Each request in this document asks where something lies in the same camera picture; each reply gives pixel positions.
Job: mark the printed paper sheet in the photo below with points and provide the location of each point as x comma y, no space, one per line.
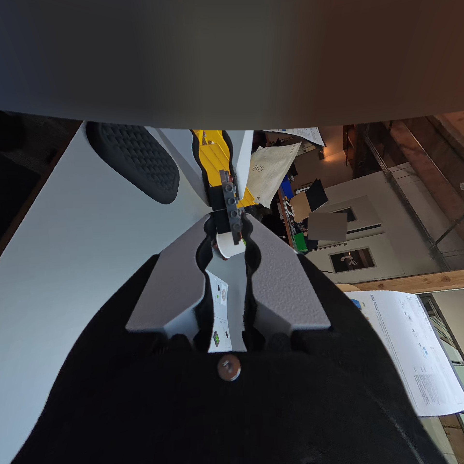
308,136

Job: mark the cardboard box with black flap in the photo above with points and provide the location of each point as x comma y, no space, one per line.
299,205

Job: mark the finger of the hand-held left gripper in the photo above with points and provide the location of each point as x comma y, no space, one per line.
181,145
243,152

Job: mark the blue plastic bin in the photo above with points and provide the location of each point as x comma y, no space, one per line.
286,188

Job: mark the white paper cup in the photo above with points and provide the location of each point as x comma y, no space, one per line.
230,250

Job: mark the grey brick assembly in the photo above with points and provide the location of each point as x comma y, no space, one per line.
222,221

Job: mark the yellow plastic parts bin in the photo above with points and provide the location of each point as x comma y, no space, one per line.
214,159

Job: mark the white numbered paper bag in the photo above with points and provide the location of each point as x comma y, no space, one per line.
272,174

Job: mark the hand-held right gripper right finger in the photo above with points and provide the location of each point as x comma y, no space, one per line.
286,290

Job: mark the black padded wrist rest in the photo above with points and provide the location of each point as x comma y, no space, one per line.
137,163

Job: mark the wooden document board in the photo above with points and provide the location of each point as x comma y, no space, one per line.
348,287

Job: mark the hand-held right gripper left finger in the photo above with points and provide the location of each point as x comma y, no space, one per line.
170,290

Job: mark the brick instruction booklet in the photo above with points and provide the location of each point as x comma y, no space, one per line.
219,308

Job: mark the printed instruction sheet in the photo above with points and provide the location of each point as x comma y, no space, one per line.
406,344

